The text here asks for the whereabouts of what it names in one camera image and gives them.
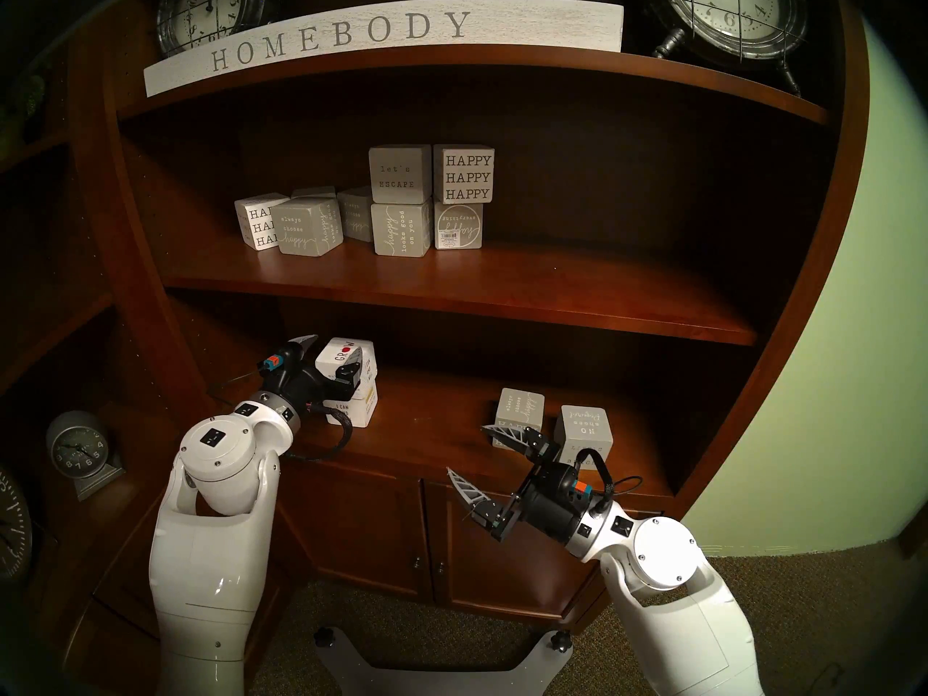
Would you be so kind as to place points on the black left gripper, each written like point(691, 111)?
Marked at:
point(304, 386)

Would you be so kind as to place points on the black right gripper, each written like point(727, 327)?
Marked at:
point(551, 499)

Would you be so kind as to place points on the white GROW slogan cube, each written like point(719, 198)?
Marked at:
point(341, 354)
point(362, 404)

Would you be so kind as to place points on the grey LIFE'S A BEACH cube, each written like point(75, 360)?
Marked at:
point(583, 430)

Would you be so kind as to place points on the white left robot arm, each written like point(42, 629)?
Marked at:
point(203, 578)

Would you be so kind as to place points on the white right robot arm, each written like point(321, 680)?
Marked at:
point(681, 629)

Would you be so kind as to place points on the grey HAPPY live cube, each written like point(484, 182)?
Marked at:
point(518, 408)

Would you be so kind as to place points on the wooden cabinet door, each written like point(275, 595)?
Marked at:
point(355, 528)
point(500, 564)

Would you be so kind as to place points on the grey always choose happy cube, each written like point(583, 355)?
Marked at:
point(355, 212)
point(304, 227)

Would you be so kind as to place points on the grey happy looks good cube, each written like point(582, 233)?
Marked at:
point(402, 229)

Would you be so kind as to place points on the white HAPPY word cube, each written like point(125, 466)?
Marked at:
point(467, 176)
point(250, 223)

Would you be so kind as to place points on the brown wooden bookshelf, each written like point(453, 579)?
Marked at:
point(471, 285)

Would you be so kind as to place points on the black base knob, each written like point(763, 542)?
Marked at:
point(560, 640)
point(322, 635)

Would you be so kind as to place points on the white circle design cube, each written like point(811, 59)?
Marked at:
point(460, 227)

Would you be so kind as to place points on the grey let's ESCAPE cube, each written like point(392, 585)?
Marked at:
point(399, 174)

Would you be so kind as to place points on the small grey alarm clock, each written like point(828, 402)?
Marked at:
point(76, 448)

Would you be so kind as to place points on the dark wooden side shelf unit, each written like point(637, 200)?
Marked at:
point(51, 325)

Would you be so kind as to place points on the large round dark clock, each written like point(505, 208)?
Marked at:
point(13, 528)

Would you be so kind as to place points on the green plant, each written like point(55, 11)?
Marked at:
point(29, 96)

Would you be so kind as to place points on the white HOMEBODY sign board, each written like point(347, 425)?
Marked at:
point(565, 24)

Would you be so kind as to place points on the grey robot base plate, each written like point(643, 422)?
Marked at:
point(341, 665)

